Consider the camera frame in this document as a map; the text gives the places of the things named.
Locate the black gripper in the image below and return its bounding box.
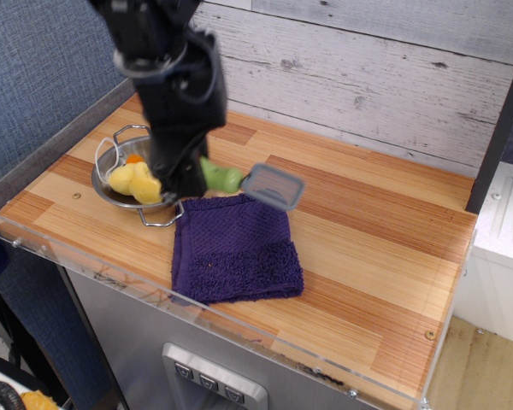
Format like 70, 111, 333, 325
114, 29, 227, 202

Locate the green handled grey spatula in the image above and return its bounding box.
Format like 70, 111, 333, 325
200, 156, 305, 212

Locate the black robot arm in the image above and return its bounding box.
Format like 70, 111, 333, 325
92, 1, 227, 199

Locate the purple terry cloth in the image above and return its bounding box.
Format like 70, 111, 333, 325
172, 194, 304, 304

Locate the yellow plush duck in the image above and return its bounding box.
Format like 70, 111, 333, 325
108, 154, 162, 205

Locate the stainless steel cabinet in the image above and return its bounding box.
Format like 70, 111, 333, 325
65, 269, 366, 409

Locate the clear acrylic front guard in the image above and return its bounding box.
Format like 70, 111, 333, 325
0, 196, 475, 409

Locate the silver button control panel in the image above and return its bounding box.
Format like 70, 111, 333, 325
162, 343, 268, 409

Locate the white side cabinet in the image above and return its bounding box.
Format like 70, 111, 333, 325
453, 162, 513, 341

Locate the stainless steel bowl with handles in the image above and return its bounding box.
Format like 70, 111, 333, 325
91, 125, 185, 227

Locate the dark grey right post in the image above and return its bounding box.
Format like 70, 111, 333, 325
465, 80, 513, 214

